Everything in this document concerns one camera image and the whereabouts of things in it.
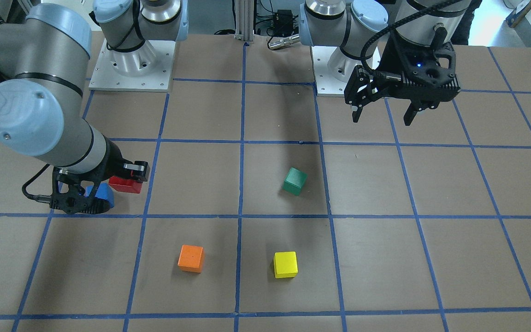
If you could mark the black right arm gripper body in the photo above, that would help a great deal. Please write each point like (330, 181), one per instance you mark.
(112, 160)

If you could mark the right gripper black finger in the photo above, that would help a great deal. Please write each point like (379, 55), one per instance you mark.
(137, 171)

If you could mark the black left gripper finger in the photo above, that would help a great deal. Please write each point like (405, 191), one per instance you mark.
(418, 104)
(363, 88)

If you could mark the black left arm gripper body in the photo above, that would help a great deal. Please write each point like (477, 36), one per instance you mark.
(397, 59)

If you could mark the red wooden block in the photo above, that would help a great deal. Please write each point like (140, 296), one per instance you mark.
(125, 185)

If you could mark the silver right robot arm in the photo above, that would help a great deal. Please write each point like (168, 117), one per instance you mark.
(43, 64)

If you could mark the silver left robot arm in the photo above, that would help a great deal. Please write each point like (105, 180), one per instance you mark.
(362, 28)

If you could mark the blue wooden block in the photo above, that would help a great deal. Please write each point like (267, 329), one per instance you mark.
(103, 202)

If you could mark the orange wooden block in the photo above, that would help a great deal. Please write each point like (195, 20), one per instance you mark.
(191, 258)

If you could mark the green wooden block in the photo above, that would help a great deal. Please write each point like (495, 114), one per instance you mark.
(294, 181)

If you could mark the yellow wooden block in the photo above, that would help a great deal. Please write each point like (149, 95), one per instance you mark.
(285, 264)

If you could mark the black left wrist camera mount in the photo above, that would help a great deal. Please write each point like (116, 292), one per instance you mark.
(439, 75)

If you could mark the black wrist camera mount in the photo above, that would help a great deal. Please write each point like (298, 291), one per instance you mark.
(69, 194)
(439, 75)

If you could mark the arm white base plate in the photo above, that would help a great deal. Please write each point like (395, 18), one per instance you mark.
(332, 70)
(148, 69)

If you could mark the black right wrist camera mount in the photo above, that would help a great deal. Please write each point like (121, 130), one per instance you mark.
(69, 194)

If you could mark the aluminium frame post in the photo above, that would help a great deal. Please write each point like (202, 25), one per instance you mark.
(244, 17)

